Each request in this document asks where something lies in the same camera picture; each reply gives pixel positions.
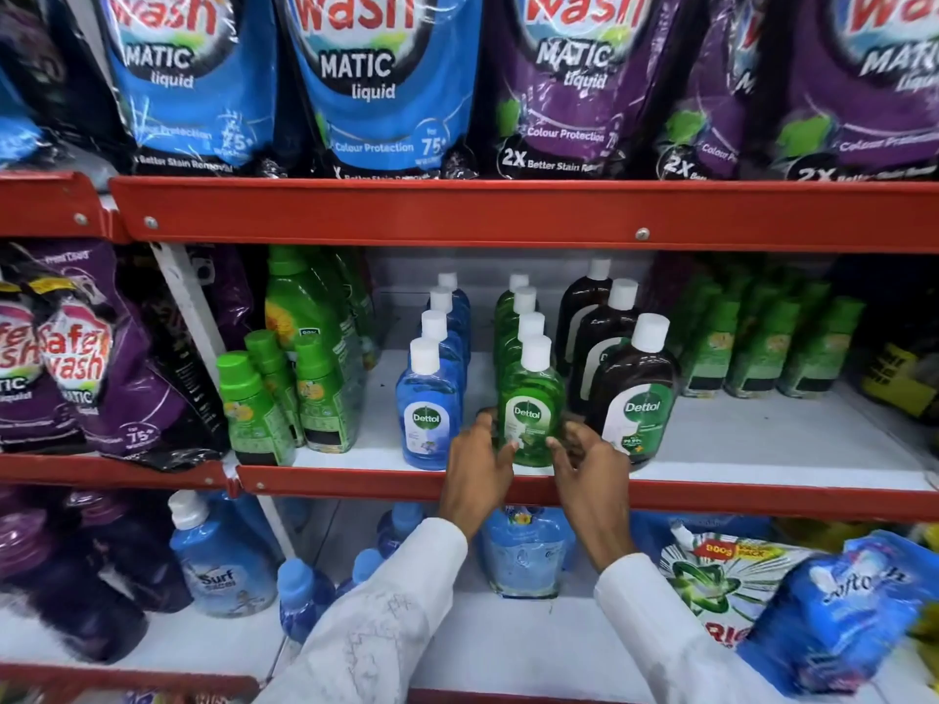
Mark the person's right hand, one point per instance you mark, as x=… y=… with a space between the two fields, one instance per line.
x=598 y=498

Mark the person's left hand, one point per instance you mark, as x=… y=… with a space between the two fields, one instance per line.
x=469 y=483

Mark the person's left thumb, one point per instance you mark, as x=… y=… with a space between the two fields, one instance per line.
x=507 y=455

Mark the person's right thumb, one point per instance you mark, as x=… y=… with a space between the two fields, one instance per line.
x=559 y=454

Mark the green disinfectant bottle white cap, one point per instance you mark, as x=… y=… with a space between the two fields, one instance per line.
x=517 y=304
x=532 y=388
x=522 y=337
x=516 y=282

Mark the person's right forearm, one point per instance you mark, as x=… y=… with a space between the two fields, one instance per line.
x=660 y=637

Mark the person's left forearm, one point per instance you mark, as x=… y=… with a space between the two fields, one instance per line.
x=381 y=623

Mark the blue disinfectant bottle white cap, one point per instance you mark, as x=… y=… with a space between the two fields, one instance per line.
x=440 y=333
x=428 y=417
x=451 y=282
x=449 y=304

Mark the brown antiseptic bottle white cap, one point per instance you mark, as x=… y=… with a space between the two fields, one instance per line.
x=605 y=329
x=634 y=392
x=583 y=300

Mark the clear blue refill pouch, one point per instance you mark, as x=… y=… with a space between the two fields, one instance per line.
x=524 y=553

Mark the small blue capped bottle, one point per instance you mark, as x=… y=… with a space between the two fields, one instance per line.
x=363 y=568
x=400 y=527
x=301 y=593

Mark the small green detergent bottle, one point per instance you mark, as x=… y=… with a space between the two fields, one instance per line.
x=273 y=366
x=253 y=417
x=326 y=403

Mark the green and white detergent packet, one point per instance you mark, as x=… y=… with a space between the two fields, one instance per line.
x=722 y=586

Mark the large green detergent bottle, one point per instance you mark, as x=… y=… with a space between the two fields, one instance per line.
x=356 y=300
x=301 y=300

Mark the rows of green cleaner bottles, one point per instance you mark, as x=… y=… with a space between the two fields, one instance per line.
x=763 y=344

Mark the blue softener bottle white cap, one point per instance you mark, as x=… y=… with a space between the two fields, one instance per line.
x=224 y=571

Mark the blue fabric softener pouch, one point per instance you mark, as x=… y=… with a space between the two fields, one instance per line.
x=843 y=615

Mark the yellow and black pack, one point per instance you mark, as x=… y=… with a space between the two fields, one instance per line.
x=902 y=373

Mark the purple liquid detergent pouch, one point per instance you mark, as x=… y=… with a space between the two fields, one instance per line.
x=132 y=373
x=708 y=102
x=858 y=87
x=33 y=373
x=579 y=87

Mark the dark purple softener bottle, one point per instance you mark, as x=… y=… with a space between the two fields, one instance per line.
x=143 y=557
x=66 y=586

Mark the blue liquid detergent pouch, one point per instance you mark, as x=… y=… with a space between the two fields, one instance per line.
x=381 y=87
x=191 y=73
x=16 y=128

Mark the long red shelf rail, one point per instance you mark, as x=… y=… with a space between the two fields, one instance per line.
x=513 y=212
x=733 y=498

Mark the white shelf upright post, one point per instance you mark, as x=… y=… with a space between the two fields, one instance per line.
x=192 y=315

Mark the short red shelf rail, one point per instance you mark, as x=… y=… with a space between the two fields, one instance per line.
x=110 y=470
x=48 y=205
x=125 y=681

